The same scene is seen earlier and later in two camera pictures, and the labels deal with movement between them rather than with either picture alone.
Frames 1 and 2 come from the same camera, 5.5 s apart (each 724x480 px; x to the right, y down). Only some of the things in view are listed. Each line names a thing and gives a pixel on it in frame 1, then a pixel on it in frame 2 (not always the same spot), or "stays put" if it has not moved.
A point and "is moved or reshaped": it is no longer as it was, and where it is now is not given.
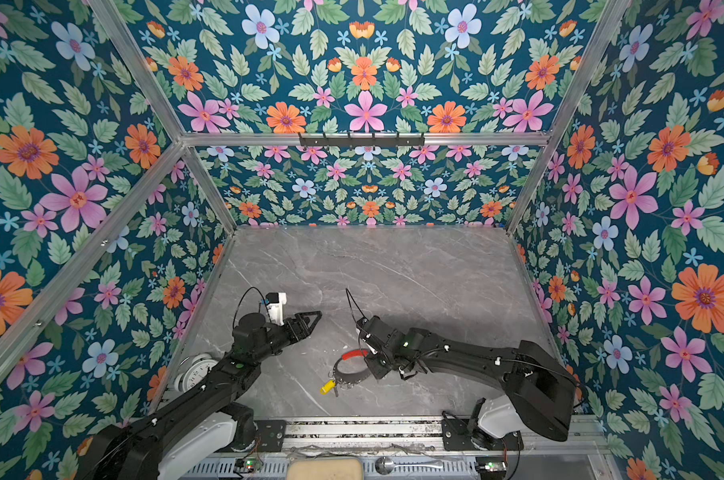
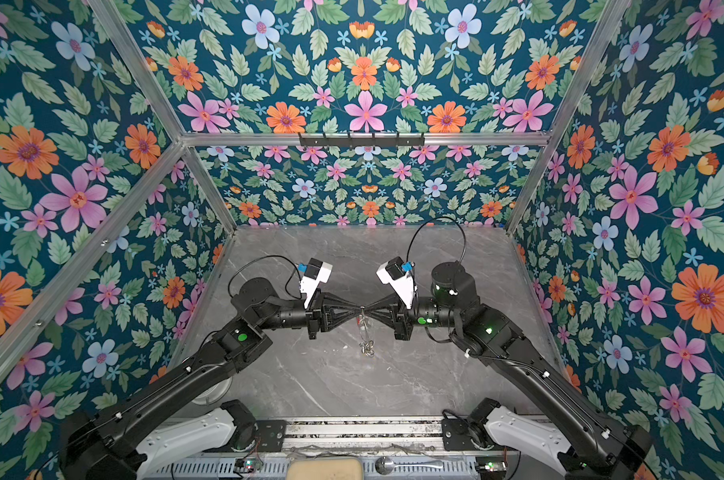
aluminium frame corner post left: (121, 40) stays put
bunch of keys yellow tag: (328, 386) is moved or reshaped
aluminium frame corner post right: (609, 22) stays put
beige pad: (324, 469) stays put
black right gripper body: (380, 365) to (406, 321)
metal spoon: (385, 465) stays put
